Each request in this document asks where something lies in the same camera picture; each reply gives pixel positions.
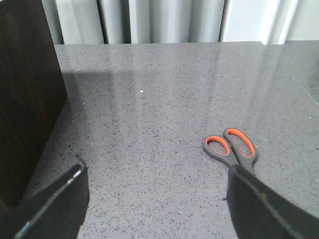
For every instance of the dark wooden drawer cabinet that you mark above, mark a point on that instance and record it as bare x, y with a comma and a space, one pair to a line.
32, 94

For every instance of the grey pleated curtain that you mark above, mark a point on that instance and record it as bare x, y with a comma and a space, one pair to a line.
178, 21

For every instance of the grey orange handled scissors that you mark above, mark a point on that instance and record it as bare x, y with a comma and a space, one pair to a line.
232, 155

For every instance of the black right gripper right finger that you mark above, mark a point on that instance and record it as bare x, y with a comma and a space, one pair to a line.
258, 212

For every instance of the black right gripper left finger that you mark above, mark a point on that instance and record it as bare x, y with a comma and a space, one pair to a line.
56, 212

